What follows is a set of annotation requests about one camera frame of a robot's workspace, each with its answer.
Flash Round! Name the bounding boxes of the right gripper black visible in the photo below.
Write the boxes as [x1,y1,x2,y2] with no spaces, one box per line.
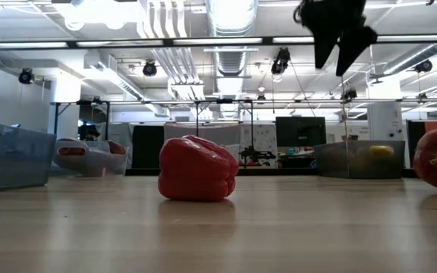
[293,0,379,77]

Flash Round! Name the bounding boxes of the yellow bell pepper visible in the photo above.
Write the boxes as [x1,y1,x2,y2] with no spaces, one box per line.
[369,145,395,158]

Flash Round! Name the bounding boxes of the red bell pepper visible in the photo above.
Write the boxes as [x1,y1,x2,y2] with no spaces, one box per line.
[157,134,241,202]

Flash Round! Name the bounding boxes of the dark red apple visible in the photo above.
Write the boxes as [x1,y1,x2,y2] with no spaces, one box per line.
[106,140,127,155]
[57,146,86,157]

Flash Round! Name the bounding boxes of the white column device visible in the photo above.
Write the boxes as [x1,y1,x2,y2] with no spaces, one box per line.
[366,102,404,140]

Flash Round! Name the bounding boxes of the black computer monitor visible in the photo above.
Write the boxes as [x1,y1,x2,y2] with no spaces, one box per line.
[275,116,328,148]

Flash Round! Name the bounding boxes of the grey plastic bin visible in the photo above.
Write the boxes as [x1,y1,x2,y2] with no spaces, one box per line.
[314,140,407,180]
[0,120,58,193]

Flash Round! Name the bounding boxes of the black tabletop clamp stand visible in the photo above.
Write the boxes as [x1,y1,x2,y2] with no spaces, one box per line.
[239,146,277,168]

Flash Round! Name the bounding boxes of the white partition panel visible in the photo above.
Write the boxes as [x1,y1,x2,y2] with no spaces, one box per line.
[164,121,242,170]

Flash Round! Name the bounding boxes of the black partition panel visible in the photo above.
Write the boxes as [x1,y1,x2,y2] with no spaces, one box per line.
[131,124,165,170]

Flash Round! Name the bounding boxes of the clear plastic bin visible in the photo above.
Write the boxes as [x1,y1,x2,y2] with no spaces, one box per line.
[51,138,129,177]

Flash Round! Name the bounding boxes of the black ceiling camera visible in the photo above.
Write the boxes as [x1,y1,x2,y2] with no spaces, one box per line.
[142,60,158,78]
[414,59,434,74]
[17,67,36,85]
[342,87,358,102]
[270,47,291,83]

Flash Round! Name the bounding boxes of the silver ceiling ventilation duct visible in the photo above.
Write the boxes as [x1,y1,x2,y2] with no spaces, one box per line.
[205,0,259,77]

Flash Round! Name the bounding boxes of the black table edge rail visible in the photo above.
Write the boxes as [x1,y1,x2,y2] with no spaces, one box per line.
[124,168,419,179]

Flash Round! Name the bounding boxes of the overhead frame bar with lights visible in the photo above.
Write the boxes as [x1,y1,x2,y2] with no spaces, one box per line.
[0,34,437,49]

